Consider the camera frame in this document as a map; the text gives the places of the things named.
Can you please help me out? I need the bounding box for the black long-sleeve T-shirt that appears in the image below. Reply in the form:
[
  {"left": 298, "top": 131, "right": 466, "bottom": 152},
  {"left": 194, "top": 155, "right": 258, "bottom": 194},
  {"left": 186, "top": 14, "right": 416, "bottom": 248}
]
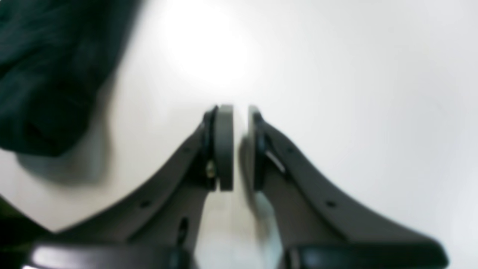
[{"left": 0, "top": 0, "right": 142, "bottom": 157}]

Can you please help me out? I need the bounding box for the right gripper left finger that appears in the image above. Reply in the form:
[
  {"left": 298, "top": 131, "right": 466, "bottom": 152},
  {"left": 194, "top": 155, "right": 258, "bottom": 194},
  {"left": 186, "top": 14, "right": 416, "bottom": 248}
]
[{"left": 22, "top": 105, "right": 234, "bottom": 269}]

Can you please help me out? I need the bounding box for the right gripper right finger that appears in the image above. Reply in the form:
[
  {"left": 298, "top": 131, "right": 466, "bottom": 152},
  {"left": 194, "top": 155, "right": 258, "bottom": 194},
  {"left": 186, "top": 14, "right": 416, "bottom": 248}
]
[{"left": 245, "top": 106, "right": 449, "bottom": 269}]

